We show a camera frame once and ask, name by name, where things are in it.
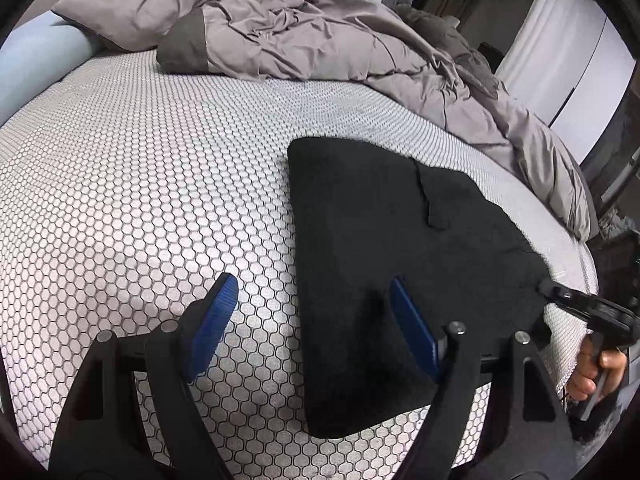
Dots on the white wardrobe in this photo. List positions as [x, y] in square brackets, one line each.
[565, 45]

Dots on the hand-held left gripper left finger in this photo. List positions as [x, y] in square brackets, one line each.
[215, 321]

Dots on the hexagon patterned white mattress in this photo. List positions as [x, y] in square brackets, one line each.
[150, 185]

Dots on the grey crumpled duvet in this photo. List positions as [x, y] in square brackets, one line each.
[310, 30]

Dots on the person's right hand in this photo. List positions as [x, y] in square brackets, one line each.
[595, 372]

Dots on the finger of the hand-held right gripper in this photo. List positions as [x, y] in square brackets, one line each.
[560, 292]

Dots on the black pants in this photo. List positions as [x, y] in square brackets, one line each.
[390, 220]

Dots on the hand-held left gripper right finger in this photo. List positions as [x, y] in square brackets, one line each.
[412, 326]

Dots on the light blue pillow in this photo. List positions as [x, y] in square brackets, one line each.
[35, 60]

